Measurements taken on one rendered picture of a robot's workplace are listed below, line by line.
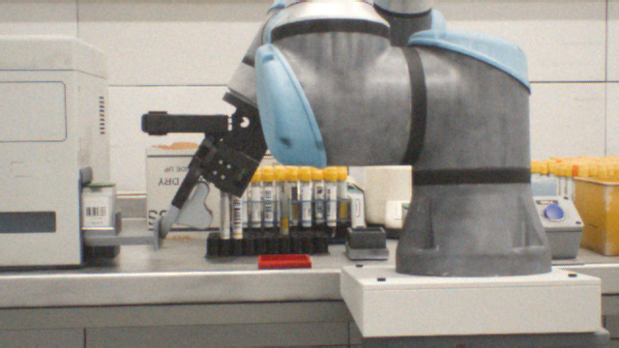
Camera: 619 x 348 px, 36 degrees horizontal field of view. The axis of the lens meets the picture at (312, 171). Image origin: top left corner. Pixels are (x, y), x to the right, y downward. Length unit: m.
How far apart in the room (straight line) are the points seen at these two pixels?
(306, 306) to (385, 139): 0.41
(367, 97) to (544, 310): 0.24
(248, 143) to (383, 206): 0.36
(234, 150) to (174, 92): 0.64
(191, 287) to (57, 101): 0.29
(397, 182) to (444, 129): 0.65
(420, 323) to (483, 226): 0.11
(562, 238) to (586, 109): 0.74
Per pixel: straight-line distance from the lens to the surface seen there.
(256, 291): 1.20
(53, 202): 1.25
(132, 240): 1.25
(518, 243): 0.91
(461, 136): 0.89
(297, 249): 1.33
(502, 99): 0.90
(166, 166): 1.53
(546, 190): 1.41
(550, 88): 1.96
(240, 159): 1.24
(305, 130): 0.86
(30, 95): 1.26
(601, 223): 1.36
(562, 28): 1.97
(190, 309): 1.24
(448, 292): 0.83
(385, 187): 1.54
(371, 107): 0.86
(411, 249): 0.90
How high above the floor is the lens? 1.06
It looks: 3 degrees down
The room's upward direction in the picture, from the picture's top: 1 degrees counter-clockwise
